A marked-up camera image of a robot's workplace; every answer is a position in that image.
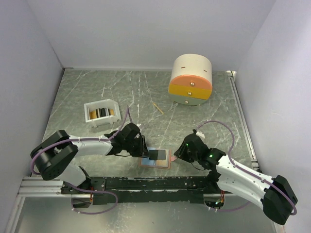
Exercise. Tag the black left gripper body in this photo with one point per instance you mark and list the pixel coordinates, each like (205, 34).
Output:
(134, 146)

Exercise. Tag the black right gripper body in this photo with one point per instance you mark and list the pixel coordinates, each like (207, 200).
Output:
(185, 154)

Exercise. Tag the pink leather card holder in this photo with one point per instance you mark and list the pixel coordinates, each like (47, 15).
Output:
(161, 164)

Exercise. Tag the white card storage box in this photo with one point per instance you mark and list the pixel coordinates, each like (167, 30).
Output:
(108, 103)

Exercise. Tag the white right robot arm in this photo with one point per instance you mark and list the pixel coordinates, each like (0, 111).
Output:
(273, 195)

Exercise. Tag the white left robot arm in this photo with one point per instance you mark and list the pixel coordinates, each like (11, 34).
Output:
(53, 157)

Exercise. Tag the gold card stack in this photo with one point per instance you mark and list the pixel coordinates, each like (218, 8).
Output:
(101, 112)

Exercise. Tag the small wooden stick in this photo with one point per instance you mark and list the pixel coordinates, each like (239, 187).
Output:
(158, 108)

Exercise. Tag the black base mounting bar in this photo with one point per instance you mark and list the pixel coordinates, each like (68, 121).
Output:
(193, 189)

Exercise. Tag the round white drawer cabinet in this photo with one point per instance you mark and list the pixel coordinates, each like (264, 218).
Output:
(191, 80)

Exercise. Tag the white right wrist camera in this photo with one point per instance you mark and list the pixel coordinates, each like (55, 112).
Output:
(199, 134)

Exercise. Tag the aluminium right side rail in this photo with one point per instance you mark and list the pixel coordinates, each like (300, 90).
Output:
(255, 165)

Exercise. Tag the aluminium rail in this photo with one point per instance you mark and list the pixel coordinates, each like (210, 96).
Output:
(37, 187)
(255, 165)

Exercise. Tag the aluminium front rail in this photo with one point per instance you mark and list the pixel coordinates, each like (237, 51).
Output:
(37, 187)

